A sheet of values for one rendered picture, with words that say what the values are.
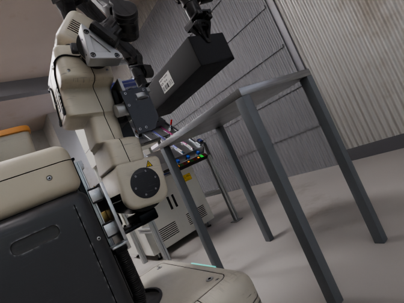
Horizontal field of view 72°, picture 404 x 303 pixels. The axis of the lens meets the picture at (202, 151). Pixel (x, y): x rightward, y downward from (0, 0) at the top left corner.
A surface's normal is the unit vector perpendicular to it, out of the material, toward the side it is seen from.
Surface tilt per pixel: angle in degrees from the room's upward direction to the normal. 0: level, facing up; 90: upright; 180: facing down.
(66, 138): 90
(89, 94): 90
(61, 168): 90
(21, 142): 92
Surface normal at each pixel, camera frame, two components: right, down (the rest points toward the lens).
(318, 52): -0.72, 0.31
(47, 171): 0.52, -0.25
